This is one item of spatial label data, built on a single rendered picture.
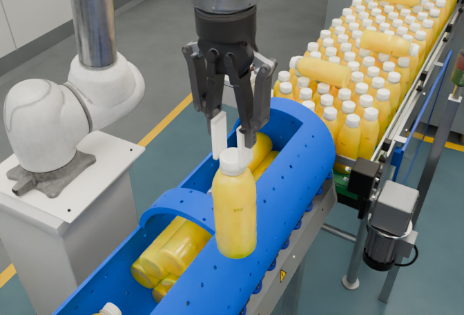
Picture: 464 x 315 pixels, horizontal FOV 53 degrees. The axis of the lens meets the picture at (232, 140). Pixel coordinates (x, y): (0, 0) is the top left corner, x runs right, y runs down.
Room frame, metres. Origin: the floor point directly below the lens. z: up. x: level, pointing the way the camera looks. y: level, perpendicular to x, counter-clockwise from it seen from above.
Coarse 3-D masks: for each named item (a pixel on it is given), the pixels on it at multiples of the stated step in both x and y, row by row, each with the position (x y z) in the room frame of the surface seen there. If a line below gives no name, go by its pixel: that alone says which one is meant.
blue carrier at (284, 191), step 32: (288, 128) 1.00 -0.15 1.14; (320, 128) 0.94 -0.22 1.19; (288, 160) 0.80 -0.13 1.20; (320, 160) 0.87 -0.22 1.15; (192, 192) 0.67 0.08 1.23; (256, 192) 0.69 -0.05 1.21; (288, 192) 0.73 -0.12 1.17; (160, 224) 0.73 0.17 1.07; (288, 224) 0.69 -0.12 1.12; (128, 256) 0.64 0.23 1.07; (224, 256) 0.54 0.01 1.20; (256, 256) 0.58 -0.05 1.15; (96, 288) 0.55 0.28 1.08; (128, 288) 0.59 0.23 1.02; (192, 288) 0.47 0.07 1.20; (224, 288) 0.49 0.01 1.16
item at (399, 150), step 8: (448, 56) 1.77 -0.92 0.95; (440, 64) 1.75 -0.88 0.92; (440, 72) 1.64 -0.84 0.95; (432, 88) 1.51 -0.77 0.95; (440, 88) 1.82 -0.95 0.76; (424, 104) 1.40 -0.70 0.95; (432, 112) 1.82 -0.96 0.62; (416, 120) 1.31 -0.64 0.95; (400, 136) 1.25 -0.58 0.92; (408, 136) 1.22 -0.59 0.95; (424, 136) 1.82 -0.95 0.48; (400, 152) 1.14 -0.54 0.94; (392, 160) 1.20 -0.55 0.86; (400, 160) 1.14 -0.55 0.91; (392, 168) 1.21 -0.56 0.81; (392, 176) 1.27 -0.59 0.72
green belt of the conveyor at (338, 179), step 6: (426, 66) 1.77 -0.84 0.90; (390, 132) 1.31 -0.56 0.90; (336, 174) 1.09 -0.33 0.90; (342, 174) 1.09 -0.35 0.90; (348, 174) 1.09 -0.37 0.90; (336, 180) 1.07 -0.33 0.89; (342, 180) 1.06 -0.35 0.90; (336, 186) 1.05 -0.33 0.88; (342, 192) 1.04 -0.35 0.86; (348, 192) 1.03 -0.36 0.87; (354, 198) 1.03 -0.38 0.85
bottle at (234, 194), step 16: (224, 176) 0.51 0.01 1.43; (240, 176) 0.51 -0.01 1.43; (224, 192) 0.50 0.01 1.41; (240, 192) 0.49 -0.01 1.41; (224, 208) 0.49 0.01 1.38; (240, 208) 0.49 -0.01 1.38; (256, 208) 0.52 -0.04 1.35; (224, 224) 0.49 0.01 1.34; (240, 224) 0.49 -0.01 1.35; (256, 224) 0.52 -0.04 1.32; (224, 240) 0.49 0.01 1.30; (240, 240) 0.49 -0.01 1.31; (256, 240) 0.51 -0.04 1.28; (240, 256) 0.48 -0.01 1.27
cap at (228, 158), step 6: (228, 150) 0.54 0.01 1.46; (234, 150) 0.54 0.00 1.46; (222, 156) 0.52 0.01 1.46; (228, 156) 0.52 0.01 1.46; (234, 156) 0.52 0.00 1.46; (222, 162) 0.51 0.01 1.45; (228, 162) 0.51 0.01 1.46; (234, 162) 0.51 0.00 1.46; (222, 168) 0.51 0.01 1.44; (228, 168) 0.51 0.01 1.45; (234, 168) 0.51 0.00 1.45
